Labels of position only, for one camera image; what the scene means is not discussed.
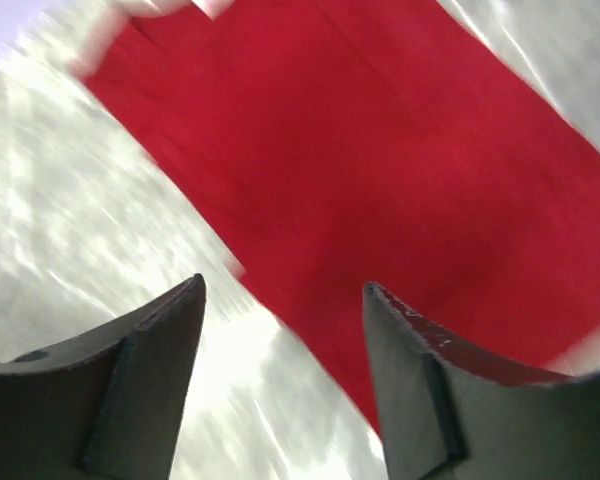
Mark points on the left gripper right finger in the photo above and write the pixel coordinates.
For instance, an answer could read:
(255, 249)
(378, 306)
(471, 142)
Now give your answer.
(449, 409)

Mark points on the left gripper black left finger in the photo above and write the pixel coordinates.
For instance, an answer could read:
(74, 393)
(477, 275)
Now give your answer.
(108, 403)

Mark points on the red t shirt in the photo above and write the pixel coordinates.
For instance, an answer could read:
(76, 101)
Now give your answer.
(333, 143)

